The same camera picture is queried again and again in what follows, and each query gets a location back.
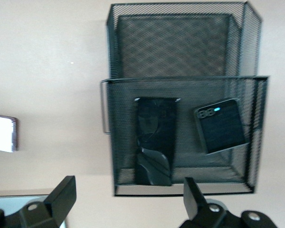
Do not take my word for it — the black mesh drawer organizer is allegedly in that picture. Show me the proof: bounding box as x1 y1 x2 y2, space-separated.
99 1 270 197

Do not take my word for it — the silver closed laptop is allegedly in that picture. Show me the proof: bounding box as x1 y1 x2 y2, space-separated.
0 194 69 228

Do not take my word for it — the small black flip phone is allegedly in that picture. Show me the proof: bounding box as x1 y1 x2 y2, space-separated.
193 97 250 156

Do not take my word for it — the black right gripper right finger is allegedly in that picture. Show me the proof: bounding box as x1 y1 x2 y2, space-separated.
179 177 279 228

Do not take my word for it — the white pink flip phone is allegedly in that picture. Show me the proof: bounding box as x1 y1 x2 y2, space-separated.
0 114 20 153

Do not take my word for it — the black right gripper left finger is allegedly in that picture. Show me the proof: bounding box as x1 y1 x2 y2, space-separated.
0 175 77 228

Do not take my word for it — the long black smartphone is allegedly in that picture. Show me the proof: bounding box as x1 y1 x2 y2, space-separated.
133 96 181 187

